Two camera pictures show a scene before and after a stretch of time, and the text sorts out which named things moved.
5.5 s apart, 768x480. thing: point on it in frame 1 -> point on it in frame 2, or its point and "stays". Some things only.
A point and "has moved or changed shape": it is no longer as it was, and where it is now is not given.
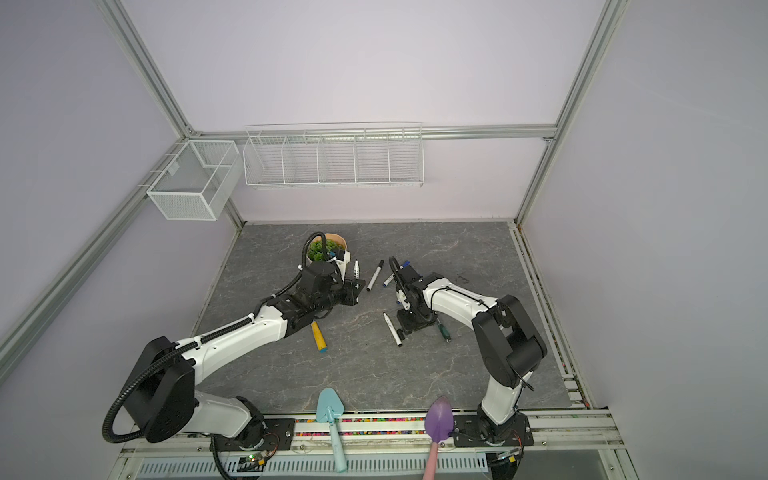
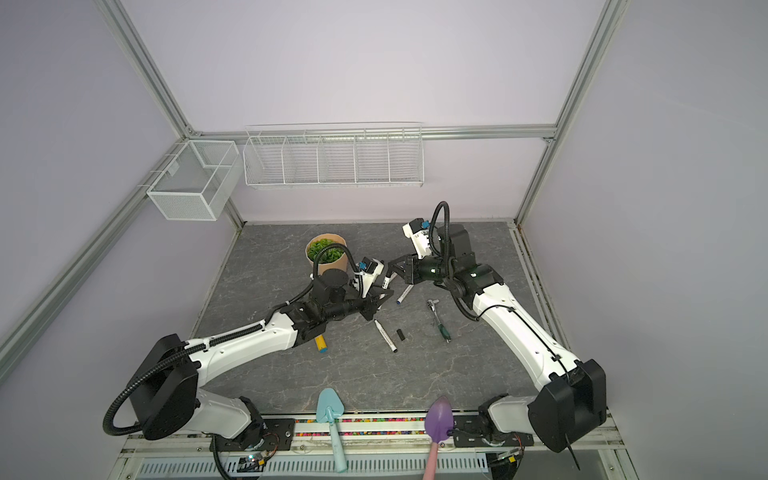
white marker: (393, 331) has moved or changed shape
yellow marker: (319, 338) stays
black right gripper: (407, 325) -> (411, 274)
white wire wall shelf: (339, 154) stays
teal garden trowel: (329, 408) stays
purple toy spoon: (439, 426) stays
